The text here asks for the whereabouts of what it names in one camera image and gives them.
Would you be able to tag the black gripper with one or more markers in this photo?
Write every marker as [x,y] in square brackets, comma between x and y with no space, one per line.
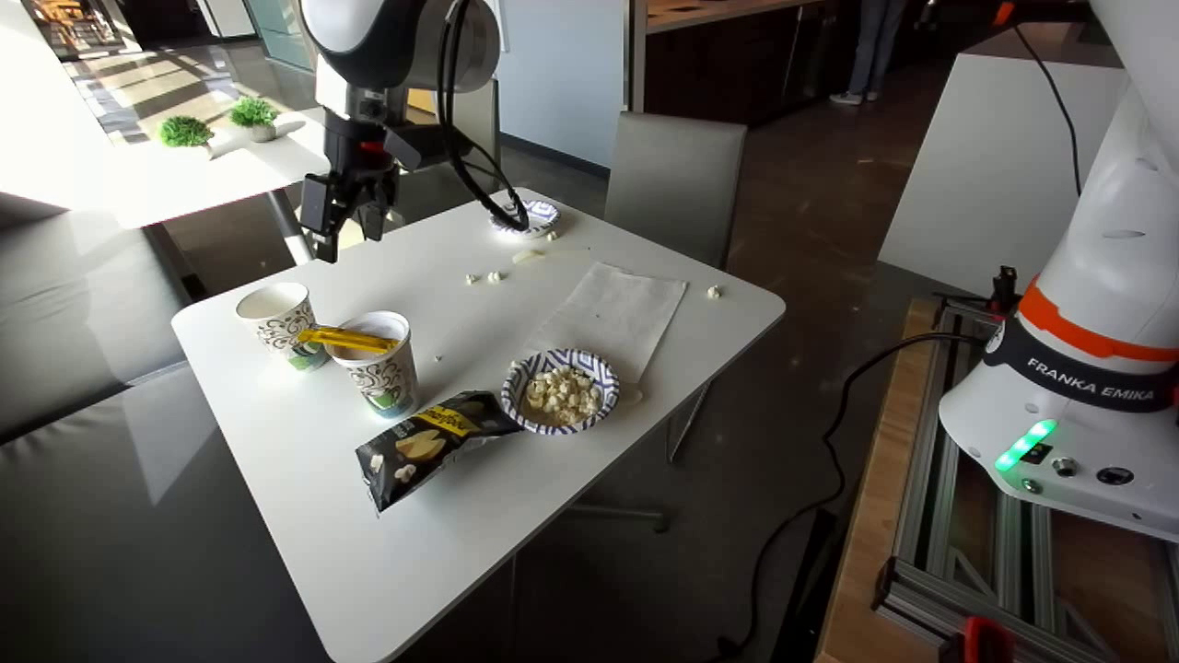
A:
[360,181]

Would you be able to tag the yellow stick packet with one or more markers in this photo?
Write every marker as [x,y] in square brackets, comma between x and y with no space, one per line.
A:
[349,341]

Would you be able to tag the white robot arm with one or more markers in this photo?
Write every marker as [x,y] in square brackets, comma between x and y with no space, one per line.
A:
[1072,400]

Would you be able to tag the rear patterned paper cup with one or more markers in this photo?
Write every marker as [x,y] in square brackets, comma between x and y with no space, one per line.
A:
[281,320]

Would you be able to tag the patterned paper cup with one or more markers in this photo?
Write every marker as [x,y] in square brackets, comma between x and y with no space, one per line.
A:
[281,320]
[383,380]

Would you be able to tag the front patterned paper cup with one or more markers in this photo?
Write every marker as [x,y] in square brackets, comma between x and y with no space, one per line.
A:
[383,380]

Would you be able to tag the green plant right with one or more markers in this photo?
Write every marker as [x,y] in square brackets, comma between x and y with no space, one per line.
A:
[254,117]

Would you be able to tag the green plant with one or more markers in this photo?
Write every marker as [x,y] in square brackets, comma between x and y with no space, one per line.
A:
[254,117]
[184,132]

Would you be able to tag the popcorn pieces near plate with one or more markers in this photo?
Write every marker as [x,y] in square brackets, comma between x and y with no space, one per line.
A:
[484,279]

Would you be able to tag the green plant left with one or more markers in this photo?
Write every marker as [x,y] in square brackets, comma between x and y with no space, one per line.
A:
[184,132]

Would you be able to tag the white background table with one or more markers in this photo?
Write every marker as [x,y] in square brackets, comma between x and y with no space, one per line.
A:
[77,169]

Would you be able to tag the black snack bag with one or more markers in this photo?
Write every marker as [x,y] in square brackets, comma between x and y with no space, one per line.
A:
[398,460]

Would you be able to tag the patterned bowl with popcorn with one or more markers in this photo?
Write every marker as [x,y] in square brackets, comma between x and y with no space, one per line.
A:
[562,394]

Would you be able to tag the white paper napkin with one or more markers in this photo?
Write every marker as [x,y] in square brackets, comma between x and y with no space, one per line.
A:
[613,314]

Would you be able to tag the grey chair right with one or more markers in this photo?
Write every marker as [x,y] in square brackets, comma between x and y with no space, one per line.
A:
[675,181]

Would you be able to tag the grey sofa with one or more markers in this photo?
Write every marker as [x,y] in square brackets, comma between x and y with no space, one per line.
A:
[126,531]

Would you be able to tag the white cabinet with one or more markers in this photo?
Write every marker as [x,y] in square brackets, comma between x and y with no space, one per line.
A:
[1015,132]

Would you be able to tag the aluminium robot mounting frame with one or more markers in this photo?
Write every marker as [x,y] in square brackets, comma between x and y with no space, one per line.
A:
[1058,586]

